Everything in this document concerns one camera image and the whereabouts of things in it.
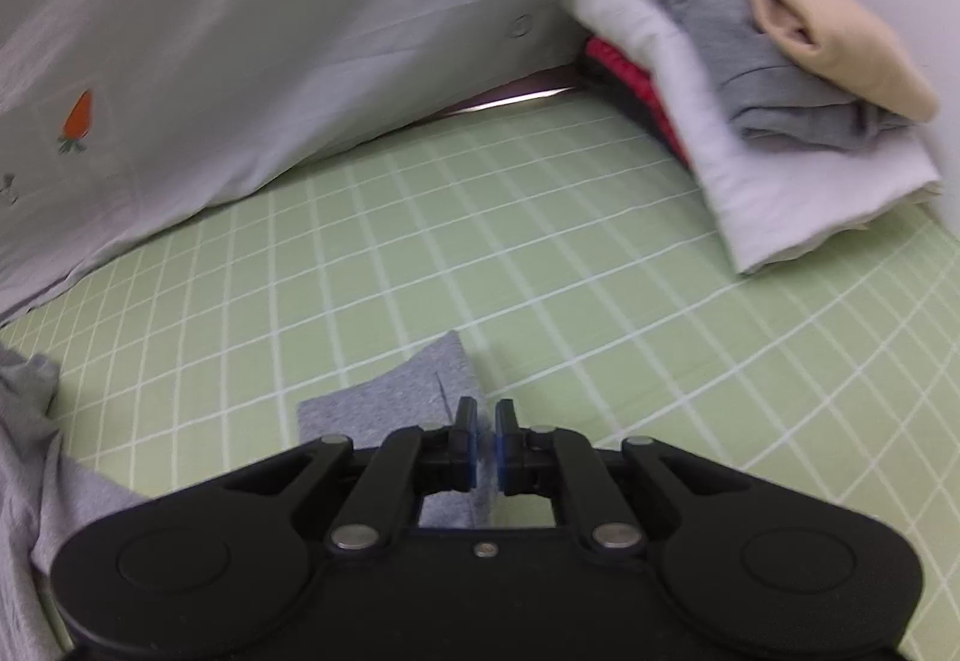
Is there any white folded garment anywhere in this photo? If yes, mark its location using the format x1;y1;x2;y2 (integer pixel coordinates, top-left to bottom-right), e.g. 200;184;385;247
562;0;943;276

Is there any grey zip hoodie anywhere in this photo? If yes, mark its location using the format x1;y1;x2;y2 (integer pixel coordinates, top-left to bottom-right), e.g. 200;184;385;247
0;329;500;661

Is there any red folded garment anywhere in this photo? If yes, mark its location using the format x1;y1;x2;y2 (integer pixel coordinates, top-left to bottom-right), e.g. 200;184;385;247
583;35;692;169

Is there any grey folded garment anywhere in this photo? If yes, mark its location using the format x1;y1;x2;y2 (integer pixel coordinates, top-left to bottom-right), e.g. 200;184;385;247
615;0;914;149

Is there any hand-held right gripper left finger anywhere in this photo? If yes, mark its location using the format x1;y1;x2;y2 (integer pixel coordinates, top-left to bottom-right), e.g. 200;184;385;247
217;397;479;552

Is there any grey carrot print sheet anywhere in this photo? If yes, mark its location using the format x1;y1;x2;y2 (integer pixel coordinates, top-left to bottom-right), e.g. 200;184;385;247
0;0;766;325

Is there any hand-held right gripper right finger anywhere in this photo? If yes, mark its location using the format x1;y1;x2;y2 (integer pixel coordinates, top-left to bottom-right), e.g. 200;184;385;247
496;398;743;551

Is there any beige folded garment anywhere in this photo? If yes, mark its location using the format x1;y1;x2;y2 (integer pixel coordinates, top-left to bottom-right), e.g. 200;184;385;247
660;0;942;124

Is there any green grid mat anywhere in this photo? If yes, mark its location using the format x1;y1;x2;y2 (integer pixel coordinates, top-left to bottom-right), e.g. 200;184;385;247
0;83;960;661

